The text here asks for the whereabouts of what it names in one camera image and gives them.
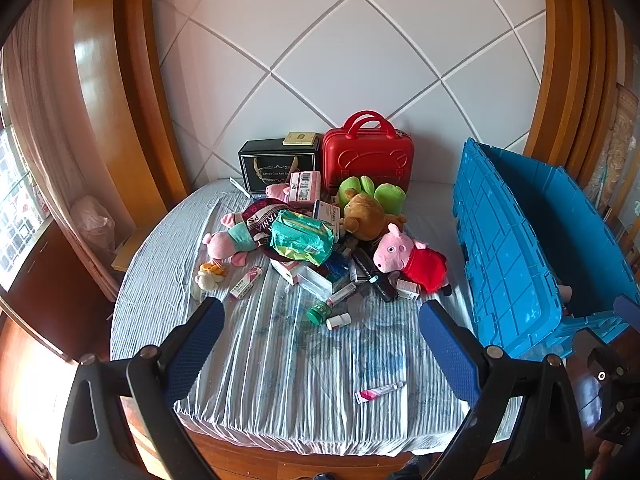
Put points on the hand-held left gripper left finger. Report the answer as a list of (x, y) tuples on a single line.
[(195, 345)]

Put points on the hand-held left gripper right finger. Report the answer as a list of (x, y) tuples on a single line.
[(450, 355)]

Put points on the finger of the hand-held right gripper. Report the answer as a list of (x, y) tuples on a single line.
[(629, 308)]

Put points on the pink white slim box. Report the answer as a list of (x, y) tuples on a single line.
[(246, 282)]

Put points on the blue plastic crate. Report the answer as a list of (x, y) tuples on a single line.
[(500, 260)]

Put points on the pink pig plush red dress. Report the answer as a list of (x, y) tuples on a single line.
[(395, 252)]

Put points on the maroon knit hat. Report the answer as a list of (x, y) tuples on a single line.
[(260, 217)]

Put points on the white yellow duck toy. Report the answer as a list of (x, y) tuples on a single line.
[(210, 276)]

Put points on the small white red box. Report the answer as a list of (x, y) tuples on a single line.
[(407, 288)]

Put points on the pink white tube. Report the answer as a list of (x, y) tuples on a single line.
[(377, 393)]

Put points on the striped pale blue bedsheet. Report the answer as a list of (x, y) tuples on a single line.
[(280, 370)]

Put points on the pink pig plush teal shirt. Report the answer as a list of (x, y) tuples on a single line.
[(225, 242)]

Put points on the black tube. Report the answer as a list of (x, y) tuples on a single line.
[(372, 275)]

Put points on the red white medicine box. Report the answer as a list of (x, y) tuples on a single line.
[(291, 272)]

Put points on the green capped bottle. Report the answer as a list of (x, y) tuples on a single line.
[(319, 312)]

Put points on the clear plastic box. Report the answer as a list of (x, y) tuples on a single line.
[(317, 282)]

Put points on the green plastic packet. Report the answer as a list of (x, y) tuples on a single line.
[(300, 240)]

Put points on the dark wooden cabinet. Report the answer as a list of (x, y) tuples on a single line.
[(45, 285)]

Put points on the clear plastic bag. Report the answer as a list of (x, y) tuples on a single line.
[(92, 220)]

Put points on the brown bear plush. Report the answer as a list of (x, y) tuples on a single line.
[(365, 212)]

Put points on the green frog plush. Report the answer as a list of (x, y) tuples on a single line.
[(390, 197)]

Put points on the small pig plush blue shirt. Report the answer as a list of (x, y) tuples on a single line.
[(276, 192)]

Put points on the pink labelled box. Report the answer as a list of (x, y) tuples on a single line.
[(305, 185)]

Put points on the black gift box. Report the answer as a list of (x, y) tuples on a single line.
[(270, 160)]

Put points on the red toy suitcase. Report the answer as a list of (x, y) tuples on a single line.
[(365, 155)]

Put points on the small yellow box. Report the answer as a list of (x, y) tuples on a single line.
[(299, 139)]

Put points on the window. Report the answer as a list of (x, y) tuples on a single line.
[(15, 200)]

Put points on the sheer curtain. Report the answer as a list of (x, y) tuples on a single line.
[(35, 110)]

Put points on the white padded wooden headboard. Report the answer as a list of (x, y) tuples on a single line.
[(350, 35)]

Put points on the patterned wall hanging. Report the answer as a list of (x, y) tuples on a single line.
[(615, 150)]

